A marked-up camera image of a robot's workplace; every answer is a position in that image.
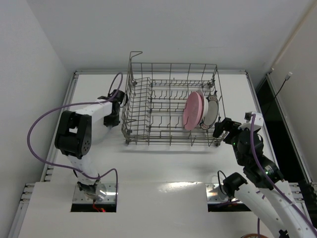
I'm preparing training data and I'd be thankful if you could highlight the white plate with green rim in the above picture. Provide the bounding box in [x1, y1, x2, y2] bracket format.
[199, 95, 219, 130]

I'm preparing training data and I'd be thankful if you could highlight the white deep plate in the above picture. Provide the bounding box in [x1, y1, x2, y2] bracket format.
[197, 90, 209, 120]

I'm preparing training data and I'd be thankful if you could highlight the pink plate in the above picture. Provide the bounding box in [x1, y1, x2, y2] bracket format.
[183, 91, 203, 131]

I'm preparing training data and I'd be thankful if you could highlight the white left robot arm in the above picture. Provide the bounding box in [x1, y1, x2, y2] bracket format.
[54, 90, 125, 199]

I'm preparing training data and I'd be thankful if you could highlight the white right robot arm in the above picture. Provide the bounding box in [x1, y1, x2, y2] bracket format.
[213, 113, 317, 238]

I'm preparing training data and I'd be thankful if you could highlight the brown rimmed bowl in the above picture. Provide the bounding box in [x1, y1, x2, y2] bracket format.
[241, 233, 268, 238]

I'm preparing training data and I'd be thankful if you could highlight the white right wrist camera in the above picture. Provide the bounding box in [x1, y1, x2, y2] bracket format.
[238, 112, 264, 131]

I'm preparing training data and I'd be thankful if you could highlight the metal wire dish rack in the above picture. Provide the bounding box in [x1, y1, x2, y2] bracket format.
[121, 51, 227, 146]

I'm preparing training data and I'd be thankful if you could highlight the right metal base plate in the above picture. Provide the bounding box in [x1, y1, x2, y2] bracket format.
[205, 183, 258, 205]

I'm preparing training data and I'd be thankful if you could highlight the metal base plate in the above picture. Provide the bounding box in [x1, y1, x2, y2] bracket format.
[72, 183, 117, 204]
[205, 183, 258, 205]

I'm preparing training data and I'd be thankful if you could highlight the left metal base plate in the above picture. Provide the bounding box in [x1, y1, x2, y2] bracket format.
[72, 183, 117, 204]

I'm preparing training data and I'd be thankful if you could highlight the black cable with white plug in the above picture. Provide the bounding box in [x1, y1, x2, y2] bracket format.
[262, 72, 293, 117]

